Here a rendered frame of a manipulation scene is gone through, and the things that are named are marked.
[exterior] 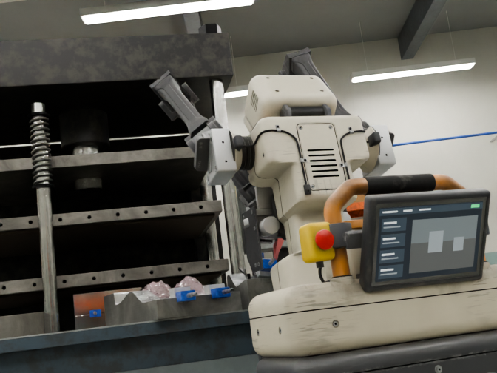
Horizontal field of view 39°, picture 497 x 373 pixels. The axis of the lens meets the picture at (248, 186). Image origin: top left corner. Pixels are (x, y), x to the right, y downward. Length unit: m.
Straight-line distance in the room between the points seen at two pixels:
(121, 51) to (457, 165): 6.94
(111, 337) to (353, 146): 0.84
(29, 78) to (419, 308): 2.06
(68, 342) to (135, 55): 1.42
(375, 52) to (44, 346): 8.13
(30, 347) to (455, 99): 8.22
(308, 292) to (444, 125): 8.36
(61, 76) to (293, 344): 1.98
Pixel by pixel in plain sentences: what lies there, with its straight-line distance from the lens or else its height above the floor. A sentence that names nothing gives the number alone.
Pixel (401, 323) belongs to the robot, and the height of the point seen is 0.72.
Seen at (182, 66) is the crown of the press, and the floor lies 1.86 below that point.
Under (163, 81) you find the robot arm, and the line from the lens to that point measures 2.12.
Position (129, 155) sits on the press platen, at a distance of 3.00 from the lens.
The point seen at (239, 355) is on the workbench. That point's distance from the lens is 2.06.
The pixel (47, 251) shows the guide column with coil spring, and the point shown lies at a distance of 2.85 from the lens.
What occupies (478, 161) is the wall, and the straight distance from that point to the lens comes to 9.53.
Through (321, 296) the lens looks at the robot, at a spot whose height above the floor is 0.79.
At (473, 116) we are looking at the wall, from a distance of 9.68.
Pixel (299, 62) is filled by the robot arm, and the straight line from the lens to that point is 2.18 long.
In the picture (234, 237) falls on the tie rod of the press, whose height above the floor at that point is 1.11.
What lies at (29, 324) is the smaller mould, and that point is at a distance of 2.20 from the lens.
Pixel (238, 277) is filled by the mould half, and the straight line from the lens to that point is 2.38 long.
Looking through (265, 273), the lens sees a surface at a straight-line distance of 2.11.
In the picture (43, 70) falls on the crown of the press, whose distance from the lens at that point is 2.99.
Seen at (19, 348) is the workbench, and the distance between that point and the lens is 2.00.
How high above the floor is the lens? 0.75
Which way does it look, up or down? 11 degrees up
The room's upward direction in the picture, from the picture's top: 7 degrees counter-clockwise
